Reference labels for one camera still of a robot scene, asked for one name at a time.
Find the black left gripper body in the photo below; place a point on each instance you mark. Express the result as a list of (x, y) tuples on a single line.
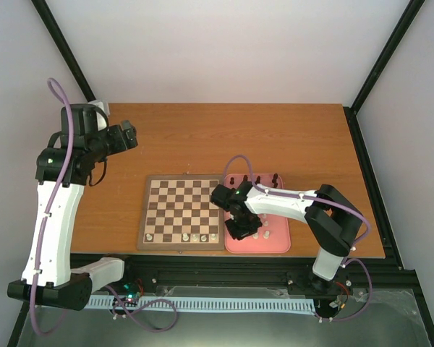
[(121, 143)]

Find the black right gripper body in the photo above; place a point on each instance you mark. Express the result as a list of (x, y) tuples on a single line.
[(247, 225)]

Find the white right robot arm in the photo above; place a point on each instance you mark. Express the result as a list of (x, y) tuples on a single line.
[(335, 223)]

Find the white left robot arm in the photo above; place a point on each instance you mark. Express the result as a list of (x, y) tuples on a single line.
[(64, 169)]

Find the green lit circuit board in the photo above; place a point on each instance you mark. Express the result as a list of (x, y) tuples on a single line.
[(134, 290)]

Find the pink piece tray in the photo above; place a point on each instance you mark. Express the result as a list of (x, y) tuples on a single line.
[(273, 237)]

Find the wooden chessboard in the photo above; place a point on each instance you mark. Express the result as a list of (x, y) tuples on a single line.
[(178, 204)]

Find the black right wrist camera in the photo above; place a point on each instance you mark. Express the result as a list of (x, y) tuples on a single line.
[(220, 197)]

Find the light blue cable duct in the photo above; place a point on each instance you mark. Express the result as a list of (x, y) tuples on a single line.
[(224, 305)]

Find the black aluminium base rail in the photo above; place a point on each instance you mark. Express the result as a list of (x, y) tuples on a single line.
[(290, 273)]

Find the left black frame post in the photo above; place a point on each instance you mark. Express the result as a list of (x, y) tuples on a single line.
[(49, 21)]

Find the black frame post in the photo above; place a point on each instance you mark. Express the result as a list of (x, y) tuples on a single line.
[(49, 21), (405, 21)]

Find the right black frame post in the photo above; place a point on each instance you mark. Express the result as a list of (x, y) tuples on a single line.
[(405, 21)]

